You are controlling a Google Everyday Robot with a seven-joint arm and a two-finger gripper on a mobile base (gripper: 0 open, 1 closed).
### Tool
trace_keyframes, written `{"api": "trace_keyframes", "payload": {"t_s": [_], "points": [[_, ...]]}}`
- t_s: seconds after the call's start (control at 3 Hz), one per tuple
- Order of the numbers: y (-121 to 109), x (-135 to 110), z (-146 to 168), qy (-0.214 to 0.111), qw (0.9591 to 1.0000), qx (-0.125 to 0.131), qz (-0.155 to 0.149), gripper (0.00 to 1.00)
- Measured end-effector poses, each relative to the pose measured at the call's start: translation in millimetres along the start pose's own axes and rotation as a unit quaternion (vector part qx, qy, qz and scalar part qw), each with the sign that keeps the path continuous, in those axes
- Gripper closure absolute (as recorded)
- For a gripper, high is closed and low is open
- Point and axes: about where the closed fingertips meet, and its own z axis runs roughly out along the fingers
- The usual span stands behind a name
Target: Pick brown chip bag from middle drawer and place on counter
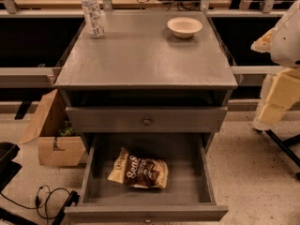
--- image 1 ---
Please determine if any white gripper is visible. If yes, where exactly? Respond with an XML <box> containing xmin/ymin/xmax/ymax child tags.
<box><xmin>250</xmin><ymin>0</ymin><xmax>300</xmax><ymax>130</ymax></box>

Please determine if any grey drawer cabinet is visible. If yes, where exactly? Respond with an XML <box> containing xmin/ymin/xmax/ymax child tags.
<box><xmin>55</xmin><ymin>10</ymin><xmax>237</xmax><ymax>146</ymax></box>

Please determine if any clear plastic water bottle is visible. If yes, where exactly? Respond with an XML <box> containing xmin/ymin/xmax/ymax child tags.
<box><xmin>82</xmin><ymin>0</ymin><xmax>104</xmax><ymax>38</ymax></box>

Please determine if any black stand leg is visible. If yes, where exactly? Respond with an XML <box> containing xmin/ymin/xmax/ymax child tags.
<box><xmin>256</xmin><ymin>129</ymin><xmax>300</xmax><ymax>167</ymax></box>

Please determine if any white paper bowl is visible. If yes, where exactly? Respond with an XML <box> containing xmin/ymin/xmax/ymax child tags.
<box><xmin>167</xmin><ymin>17</ymin><xmax>203</xmax><ymax>38</ymax></box>

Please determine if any black cable on floor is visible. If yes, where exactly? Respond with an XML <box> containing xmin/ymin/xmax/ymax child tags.
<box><xmin>0</xmin><ymin>185</ymin><xmax>72</xmax><ymax>220</ymax></box>

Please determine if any brown chip bag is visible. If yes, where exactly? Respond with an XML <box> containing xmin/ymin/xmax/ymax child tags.
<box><xmin>108</xmin><ymin>147</ymin><xmax>169</xmax><ymax>188</ymax></box>

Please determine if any open grey middle drawer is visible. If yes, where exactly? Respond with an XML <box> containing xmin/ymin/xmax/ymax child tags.
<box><xmin>64</xmin><ymin>132</ymin><xmax>229</xmax><ymax>224</ymax></box>

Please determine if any brown cardboard box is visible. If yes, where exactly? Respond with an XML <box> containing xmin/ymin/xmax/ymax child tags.
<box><xmin>20</xmin><ymin>89</ymin><xmax>85</xmax><ymax>167</ymax></box>

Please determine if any closed grey top drawer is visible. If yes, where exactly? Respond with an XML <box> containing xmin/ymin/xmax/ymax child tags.
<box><xmin>66</xmin><ymin>107</ymin><xmax>227</xmax><ymax>133</ymax></box>

